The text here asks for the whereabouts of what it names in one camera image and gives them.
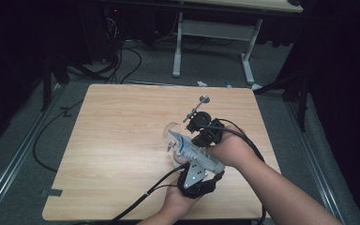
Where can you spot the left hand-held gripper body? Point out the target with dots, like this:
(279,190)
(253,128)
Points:
(195,187)

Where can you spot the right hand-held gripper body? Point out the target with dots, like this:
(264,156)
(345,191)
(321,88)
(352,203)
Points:
(206,125)

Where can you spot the white and blue bag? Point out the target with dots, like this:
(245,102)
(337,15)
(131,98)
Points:
(189,150)

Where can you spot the clear glass jar with lid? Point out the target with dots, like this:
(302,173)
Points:
(179,156)

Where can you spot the person's left hand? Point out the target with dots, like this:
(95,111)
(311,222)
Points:
(175,203)

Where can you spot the person's right hand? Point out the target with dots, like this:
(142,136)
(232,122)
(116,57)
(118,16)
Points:
(234,150)

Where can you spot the white paper scrap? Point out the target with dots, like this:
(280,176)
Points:
(201,83)

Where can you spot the black metal stand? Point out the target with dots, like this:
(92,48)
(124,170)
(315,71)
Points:
(46,90)
(303,106)

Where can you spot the black computer tower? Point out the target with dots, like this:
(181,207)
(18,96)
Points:
(106,28)

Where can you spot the grey tape piece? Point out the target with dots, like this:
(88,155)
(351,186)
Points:
(52,192)

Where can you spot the white-frame desk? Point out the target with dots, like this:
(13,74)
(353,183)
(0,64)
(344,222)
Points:
(215,29)

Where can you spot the metal floor rail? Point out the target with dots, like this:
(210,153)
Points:
(315,162)
(18,153)

